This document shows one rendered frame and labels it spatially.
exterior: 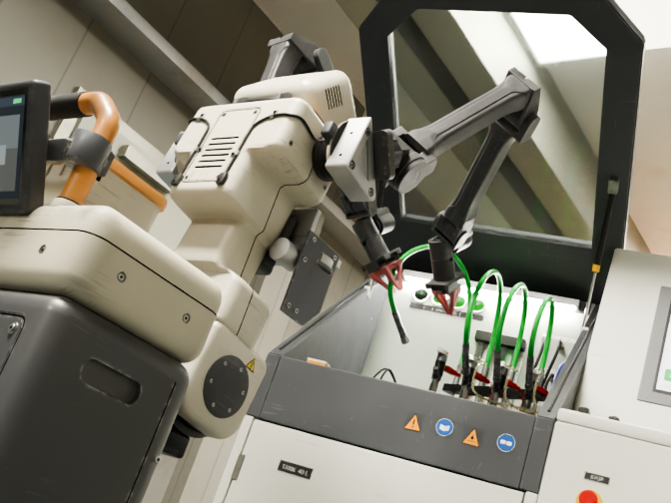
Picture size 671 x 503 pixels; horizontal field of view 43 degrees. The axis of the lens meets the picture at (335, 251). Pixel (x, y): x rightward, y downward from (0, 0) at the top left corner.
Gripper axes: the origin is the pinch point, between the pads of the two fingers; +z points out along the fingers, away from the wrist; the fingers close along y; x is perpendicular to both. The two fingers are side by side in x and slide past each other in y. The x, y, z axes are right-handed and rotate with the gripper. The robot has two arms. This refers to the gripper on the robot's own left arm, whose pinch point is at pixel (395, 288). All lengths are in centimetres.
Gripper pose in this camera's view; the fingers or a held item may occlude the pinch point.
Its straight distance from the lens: 220.4
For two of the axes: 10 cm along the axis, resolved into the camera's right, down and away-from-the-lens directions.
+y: -5.7, 3.5, 7.5
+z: 4.6, 8.9, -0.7
